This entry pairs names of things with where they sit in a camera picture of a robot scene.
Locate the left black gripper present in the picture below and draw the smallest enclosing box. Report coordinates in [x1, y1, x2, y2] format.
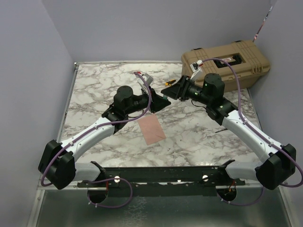
[125, 86, 171, 115]

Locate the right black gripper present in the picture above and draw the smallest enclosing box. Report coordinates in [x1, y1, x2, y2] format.
[161, 75, 212, 106]

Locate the pink envelope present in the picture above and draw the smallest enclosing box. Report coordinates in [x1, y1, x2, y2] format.
[138, 114, 166, 145]

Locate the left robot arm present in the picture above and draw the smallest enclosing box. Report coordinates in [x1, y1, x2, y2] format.
[38, 86, 171, 190]

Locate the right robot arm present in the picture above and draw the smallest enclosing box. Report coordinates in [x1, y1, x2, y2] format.
[161, 73, 296, 190]

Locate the tan plastic case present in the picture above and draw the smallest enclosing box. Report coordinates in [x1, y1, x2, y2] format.
[181, 40, 270, 92]

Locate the yellow handled screwdriver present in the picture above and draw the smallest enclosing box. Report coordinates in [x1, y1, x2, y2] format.
[165, 79, 176, 86]

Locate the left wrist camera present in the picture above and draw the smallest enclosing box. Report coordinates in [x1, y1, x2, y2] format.
[137, 73, 153, 89]

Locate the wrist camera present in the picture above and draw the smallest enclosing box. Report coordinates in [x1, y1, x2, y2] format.
[137, 73, 153, 89]
[190, 60, 203, 81]

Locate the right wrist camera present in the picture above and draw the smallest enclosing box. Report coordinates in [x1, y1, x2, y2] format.
[190, 60, 203, 81]

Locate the black mounting rail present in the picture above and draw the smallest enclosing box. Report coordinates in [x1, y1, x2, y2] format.
[77, 164, 245, 197]

